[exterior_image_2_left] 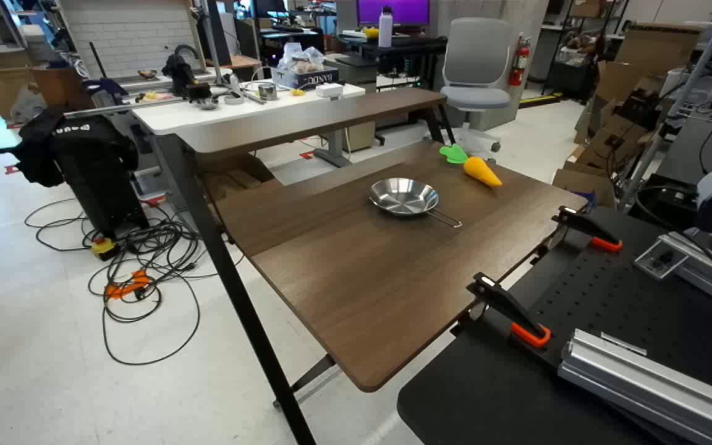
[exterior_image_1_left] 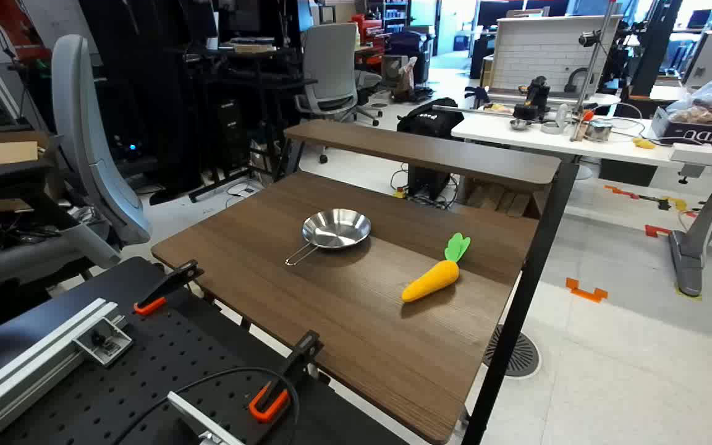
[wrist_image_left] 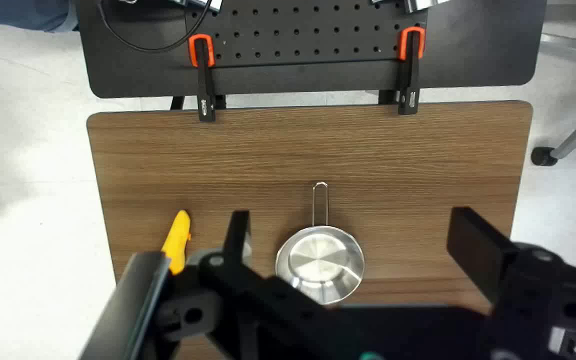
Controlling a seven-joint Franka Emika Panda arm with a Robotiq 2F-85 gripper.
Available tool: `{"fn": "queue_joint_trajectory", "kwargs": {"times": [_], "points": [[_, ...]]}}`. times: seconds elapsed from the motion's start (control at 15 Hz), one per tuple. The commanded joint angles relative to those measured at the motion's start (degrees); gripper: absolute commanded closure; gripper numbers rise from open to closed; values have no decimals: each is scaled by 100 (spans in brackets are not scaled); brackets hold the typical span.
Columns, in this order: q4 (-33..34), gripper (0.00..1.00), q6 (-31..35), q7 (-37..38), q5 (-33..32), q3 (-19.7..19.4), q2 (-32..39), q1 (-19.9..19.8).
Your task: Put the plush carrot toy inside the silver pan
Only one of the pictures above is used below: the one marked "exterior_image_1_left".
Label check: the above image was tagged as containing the orange plush carrot toy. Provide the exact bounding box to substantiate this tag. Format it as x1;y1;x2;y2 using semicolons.
402;231;472;303

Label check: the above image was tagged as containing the silver frying pan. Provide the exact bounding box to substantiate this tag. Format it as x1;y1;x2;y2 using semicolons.
284;208;374;267

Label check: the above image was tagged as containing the black orange clamp near pan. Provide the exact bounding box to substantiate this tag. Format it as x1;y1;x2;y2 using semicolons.
132;259;203;317

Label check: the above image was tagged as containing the wooden upper shelf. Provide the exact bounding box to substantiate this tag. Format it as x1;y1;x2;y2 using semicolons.
284;118;562;187

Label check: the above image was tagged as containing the black backpack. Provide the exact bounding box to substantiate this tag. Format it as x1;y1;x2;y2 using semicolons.
399;97;463;199

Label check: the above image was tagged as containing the grey office chair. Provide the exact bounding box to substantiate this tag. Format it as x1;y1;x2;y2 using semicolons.
294;21;358;120

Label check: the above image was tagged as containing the black orange clamp near edge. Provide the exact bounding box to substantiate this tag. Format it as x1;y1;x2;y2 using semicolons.
248;332;323;424

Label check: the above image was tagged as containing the black perforated base board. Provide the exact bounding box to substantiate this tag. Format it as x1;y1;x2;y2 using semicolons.
0;259;402;445

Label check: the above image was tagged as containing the white workbench table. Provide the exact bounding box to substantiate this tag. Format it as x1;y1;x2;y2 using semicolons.
452;111;712;297

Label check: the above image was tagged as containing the white pegboard panel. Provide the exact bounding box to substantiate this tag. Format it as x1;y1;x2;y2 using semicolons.
491;15;620;98

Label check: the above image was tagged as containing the grey padded chair back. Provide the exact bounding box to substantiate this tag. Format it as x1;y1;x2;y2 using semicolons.
53;34;153;245

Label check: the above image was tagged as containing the black cable on board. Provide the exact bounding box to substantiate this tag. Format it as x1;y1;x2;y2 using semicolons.
109;362;303;445

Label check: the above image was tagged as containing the black table leg frame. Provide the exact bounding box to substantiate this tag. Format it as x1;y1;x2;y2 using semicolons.
463;156;581;445

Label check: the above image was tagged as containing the aluminium extrusion rail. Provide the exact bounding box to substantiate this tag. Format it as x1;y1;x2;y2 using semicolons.
0;298;135;432

